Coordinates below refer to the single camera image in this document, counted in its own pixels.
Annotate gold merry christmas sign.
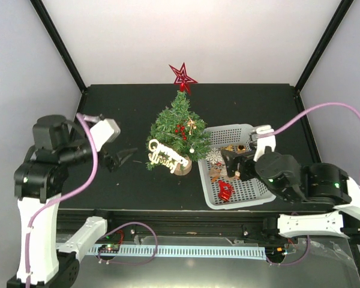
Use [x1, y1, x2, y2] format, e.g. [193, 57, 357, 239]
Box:
[148, 139, 191, 175]

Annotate white perforated plastic basket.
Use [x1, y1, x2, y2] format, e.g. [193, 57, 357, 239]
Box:
[198, 124, 275, 210]

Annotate white string lights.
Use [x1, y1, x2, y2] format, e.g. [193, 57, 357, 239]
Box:
[163, 121, 195, 154]

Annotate small green christmas tree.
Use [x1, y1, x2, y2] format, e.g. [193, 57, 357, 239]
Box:
[146, 91, 211, 173]

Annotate red berry sprig ornament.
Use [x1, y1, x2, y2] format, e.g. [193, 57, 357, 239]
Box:
[175, 124, 187, 140]

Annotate red star ornament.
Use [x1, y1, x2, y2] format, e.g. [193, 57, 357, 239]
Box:
[169, 62, 198, 95]

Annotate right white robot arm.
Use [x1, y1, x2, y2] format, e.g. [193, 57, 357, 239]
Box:
[221, 147, 360, 242]

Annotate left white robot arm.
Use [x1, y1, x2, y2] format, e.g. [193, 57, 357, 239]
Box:
[7, 114, 135, 287]

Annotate gold bells leaf ornament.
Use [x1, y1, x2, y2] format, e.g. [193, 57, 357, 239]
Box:
[222, 144, 235, 151]

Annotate white snowflake ornament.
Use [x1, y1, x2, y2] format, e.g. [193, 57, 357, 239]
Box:
[205, 148, 224, 164]

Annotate red reindeer ornament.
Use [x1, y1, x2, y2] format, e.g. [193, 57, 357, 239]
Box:
[218, 180, 234, 197]

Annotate red gift box ornament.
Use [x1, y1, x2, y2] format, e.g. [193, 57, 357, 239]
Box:
[218, 190, 232, 202]

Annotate left green circuit board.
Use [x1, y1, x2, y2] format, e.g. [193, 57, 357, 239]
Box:
[98, 244, 119, 254]

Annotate right circuit board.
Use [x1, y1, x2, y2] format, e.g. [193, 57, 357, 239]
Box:
[265, 243, 298, 256]

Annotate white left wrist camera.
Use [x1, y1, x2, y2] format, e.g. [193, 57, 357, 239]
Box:
[89, 119, 121, 152]

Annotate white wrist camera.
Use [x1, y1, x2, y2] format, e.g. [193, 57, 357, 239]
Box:
[89, 119, 121, 152]
[249, 125, 276, 162]

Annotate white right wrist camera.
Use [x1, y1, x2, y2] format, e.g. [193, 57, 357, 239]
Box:
[249, 125, 276, 162]

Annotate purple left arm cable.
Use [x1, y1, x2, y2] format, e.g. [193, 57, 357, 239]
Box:
[24, 113, 158, 288]

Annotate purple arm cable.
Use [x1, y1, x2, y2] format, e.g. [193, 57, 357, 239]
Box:
[24, 113, 158, 288]
[257, 102, 360, 267]

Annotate white slotted cable duct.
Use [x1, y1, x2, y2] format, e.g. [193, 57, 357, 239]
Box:
[87, 244, 266, 260]

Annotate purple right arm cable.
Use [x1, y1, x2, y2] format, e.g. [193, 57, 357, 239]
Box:
[257, 102, 360, 267]

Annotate left black frame post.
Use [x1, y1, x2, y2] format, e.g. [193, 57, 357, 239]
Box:
[30, 0, 87, 93]

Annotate black frame post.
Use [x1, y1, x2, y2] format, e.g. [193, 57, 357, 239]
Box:
[30, 0, 87, 93]
[295, 0, 354, 93]

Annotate right black frame post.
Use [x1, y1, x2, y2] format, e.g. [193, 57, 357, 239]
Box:
[295, 0, 354, 93]

